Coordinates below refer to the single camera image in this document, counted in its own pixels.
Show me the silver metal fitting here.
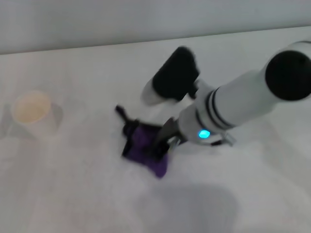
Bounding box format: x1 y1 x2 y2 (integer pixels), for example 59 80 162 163
169 136 182 151

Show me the purple rag with black trim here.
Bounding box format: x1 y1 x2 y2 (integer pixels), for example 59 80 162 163
115 104 170 179

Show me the white paper cup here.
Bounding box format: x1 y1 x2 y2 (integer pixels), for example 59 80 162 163
11 90 63 141

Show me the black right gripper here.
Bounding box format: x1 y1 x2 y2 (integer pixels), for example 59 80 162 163
122 117 182 161

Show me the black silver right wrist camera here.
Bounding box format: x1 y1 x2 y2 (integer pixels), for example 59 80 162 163
140 46 201 106

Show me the silver plug with grey cable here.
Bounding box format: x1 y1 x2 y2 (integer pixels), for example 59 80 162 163
210 133 237 147

